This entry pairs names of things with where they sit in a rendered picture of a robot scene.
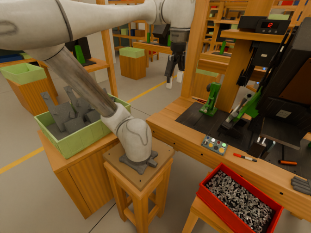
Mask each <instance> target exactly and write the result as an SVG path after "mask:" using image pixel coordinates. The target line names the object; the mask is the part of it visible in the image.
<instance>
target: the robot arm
mask: <svg viewBox="0 0 311 233"><path fill-rule="evenodd" d="M195 4H196V0H145V1H144V3H143V4H140V5H96V4H88V3H82V2H77V1H71V0H0V49H6V50H22V51H24V52H25V53H27V54H28V55H29V56H31V57H32V58H34V59H36V60H39V61H43V62H44V63H45V64H46V65H47V66H48V67H49V68H50V69H51V70H52V71H54V72H55V73H56V74H57V75H58V76H59V77H60V78H61V79H62V80H64V81H65V82H66V83H67V84H68V85H69V86H70V87H71V88H72V89H73V90H75V91H76V92H77V93H78V94H79V95H80V96H81V97H82V98H83V99H84V100H86V101H87V102H88V103H89V104H90V105H91V106H92V107H93V108H94V109H96V110H97V111H98V112H99V113H100V114H101V115H100V118H101V121H102V122H103V123H104V124H105V125H106V126H107V127H108V128H109V129H110V130H111V131H112V132H113V133H114V134H115V135H116V136H117V137H118V139H119V140H120V142H121V144H122V146H123V148H124V149H125V154H124V155H122V156H121V157H119V161H120V162H122V163H125V164H126V165H128V166H129V167H131V168H132V169H134V170H135V171H137V172H138V174H139V175H143V174H144V171H145V169H146V168H147V167H148V166H152V167H154V168H155V167H157V163H156V162H155V161H154V160H153V159H154V158H155V157H157V156H158V152H156V151H153V150H152V133H151V129H150V127H149V125H148V124H147V123H146V122H145V121H144V120H143V119H140V118H134V117H133V115H131V113H130V112H129V111H128V110H127V109H126V108H125V107H124V106H123V105H122V104H121V103H117V102H113V101H112V99H111V98H110V97H109V96H108V95H107V94H106V92H105V91H104V90H103V89H102V88H101V87H100V86H99V84H98V83H97V82H96V81H95V80H94V79H93V77H92V76H91V75H90V74H89V73H88V72H87V70H86V69H85V68H84V67H83V66H82V65H81V64H80V63H79V62H78V60H77V59H76V58H75V57H74V56H73V55H72V53H71V52H70V51H69V50H68V49H67V48H66V47H65V43H67V42H71V41H74V40H77V39H79V38H82V37H85V36H88V35H90V34H93V33H96V32H99V31H103V30H107V29H111V28H115V27H118V26H122V25H124V24H127V23H130V22H133V21H136V20H145V21H146V22H147V23H148V24H150V25H162V24H170V25H171V28H170V41H172V42H171V47H170V49H171V51H172V55H169V56H168V62H167V66H166V71H165V75H164V76H166V77H167V84H166V88H167V89H171V87H172V78H173V77H172V74H173V71H174V68H175V65H176V64H178V68H179V70H178V73H177V81H176V82H178V83H181V80H182V74H183V71H185V70H184V69H185V55H186V52H184V51H185V50H186V45H187V43H186V42H187V41H188V40H189V33H190V27H191V24H192V21H193V17H194V12H195Z"/></svg>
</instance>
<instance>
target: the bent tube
mask: <svg viewBox="0 0 311 233"><path fill-rule="evenodd" d="M253 96H254V93H252V92H250V91H248V93H247V94H246V95H245V97H244V98H243V99H242V100H241V101H240V102H239V104H238V105H237V106H236V107H235V109H234V110H233V111H232V112H231V114H232V113H233V112H238V111H239V109H240V108H241V107H242V106H243V104H244V103H245V102H246V101H247V100H248V101H250V100H251V98H252V97H253ZM231 120H232V119H229V116H228V118H227V119H226V120H225V121H227V122H228V123H229V122H230V121H231Z"/></svg>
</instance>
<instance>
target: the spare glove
mask: <svg viewBox="0 0 311 233"><path fill-rule="evenodd" d="M291 185H292V186H293V189H294V190H296V191H299V192H301V193H304V194H307V195H310V196H311V180H310V179H308V180H307V181H306V180H303V179H301V178H299V177H296V176H294V177H293V178H292V179H291Z"/></svg>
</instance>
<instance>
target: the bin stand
mask: <svg viewBox="0 0 311 233"><path fill-rule="evenodd" d="M209 174H210V172H208V174H207V176H208V175H209ZM207 176H206V177H207ZM198 218H201V219H202V220H203V221H205V222H206V223H207V224H209V225H210V226H211V227H213V228H214V229H215V230H217V231H218V232H219V233H234V232H233V231H232V230H231V229H230V228H229V227H228V226H227V225H226V224H225V223H224V222H223V221H222V220H221V219H220V218H219V217H218V216H217V215H216V214H215V213H214V212H213V211H212V210H211V209H210V208H209V207H208V206H207V205H206V204H205V203H204V202H203V201H202V200H201V199H200V198H199V197H198V196H196V197H195V199H194V201H193V203H192V205H191V208H190V213H189V216H188V218H187V221H186V223H185V226H184V228H183V230H182V233H191V231H192V229H193V227H194V225H195V224H196V222H197V220H198Z"/></svg>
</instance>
